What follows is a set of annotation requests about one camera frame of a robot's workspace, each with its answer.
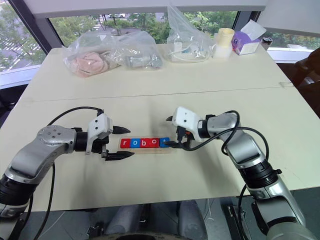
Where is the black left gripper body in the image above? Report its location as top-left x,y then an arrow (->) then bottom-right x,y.
90,135 -> 111,160

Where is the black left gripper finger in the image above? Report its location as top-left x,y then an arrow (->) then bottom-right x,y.
111,125 -> 132,136
104,151 -> 135,162

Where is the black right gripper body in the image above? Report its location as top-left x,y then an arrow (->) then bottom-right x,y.
175,126 -> 195,150

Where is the red letter tile o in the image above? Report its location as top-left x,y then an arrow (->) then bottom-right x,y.
149,137 -> 162,149

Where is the wooden letter tray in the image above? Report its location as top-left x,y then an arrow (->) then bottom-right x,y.
117,136 -> 174,155

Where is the grey rounded leg shape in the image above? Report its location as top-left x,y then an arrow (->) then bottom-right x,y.
178,199 -> 209,238
109,203 -> 151,237

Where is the plastic bag with grey item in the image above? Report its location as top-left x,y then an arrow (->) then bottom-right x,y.
112,30 -> 165,71

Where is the plastic bag with pink cloth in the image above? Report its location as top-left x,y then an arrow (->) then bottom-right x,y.
62,30 -> 126,79

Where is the cream plastic cup stack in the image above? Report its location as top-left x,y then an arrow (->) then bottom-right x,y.
212,27 -> 236,60

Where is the purple tissue box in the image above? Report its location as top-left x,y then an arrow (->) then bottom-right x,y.
230,20 -> 267,57

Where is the small dark jar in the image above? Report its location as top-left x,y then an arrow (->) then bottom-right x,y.
260,36 -> 273,51

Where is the dark brown seat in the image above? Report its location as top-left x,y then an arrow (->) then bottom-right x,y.
293,48 -> 320,107

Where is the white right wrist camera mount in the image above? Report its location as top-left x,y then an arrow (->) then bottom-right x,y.
172,106 -> 204,142

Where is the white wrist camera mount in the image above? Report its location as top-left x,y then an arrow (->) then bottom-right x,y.
172,106 -> 204,142
84,113 -> 114,156

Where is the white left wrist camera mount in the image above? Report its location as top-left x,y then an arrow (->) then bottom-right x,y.
84,113 -> 114,156

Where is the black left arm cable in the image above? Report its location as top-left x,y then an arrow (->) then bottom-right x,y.
31,106 -> 105,240

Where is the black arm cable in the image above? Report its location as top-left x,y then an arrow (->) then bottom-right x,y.
31,106 -> 105,240
180,110 -> 271,157

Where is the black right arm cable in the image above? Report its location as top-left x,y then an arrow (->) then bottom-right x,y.
180,110 -> 271,157

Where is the plastic bag with white cable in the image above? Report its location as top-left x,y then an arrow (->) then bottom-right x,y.
165,3 -> 216,64

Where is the black metal bracket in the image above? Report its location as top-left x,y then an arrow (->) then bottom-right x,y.
220,203 -> 251,240
87,220 -> 106,238

